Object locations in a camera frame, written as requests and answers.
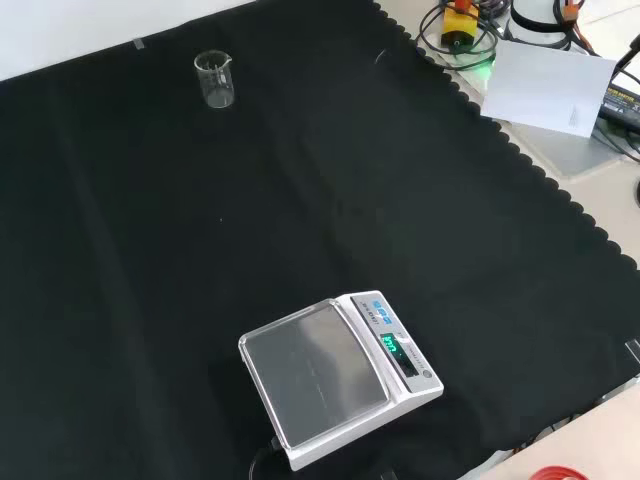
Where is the clear glass beaker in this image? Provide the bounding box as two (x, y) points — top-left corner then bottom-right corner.
(193, 49), (236, 110)

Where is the black scalloped cloth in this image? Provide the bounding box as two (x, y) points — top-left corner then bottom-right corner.
(0, 0), (640, 480)

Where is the white electronic balance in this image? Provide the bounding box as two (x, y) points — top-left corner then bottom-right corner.
(238, 289), (445, 473)

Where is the yellow stop button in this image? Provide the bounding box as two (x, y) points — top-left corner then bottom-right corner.
(439, 0), (480, 47)

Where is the pale board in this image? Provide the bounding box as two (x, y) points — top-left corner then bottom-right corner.
(479, 39), (619, 138)

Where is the black power adapter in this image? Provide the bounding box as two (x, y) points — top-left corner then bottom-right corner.
(598, 74), (640, 132)

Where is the black balance cable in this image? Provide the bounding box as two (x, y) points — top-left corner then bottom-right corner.
(247, 435), (285, 480)

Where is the black looped cable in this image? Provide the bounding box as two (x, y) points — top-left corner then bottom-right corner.
(415, 0), (501, 71)

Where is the red ring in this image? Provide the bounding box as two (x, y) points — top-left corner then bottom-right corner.
(530, 465), (589, 480)

